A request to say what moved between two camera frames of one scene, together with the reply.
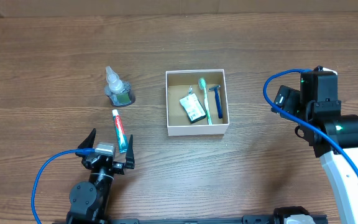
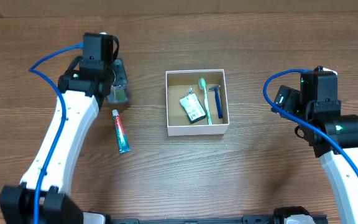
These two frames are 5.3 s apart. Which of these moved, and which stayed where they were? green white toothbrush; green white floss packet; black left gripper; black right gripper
Moved: black left gripper
Stayed: black right gripper; green white toothbrush; green white floss packet
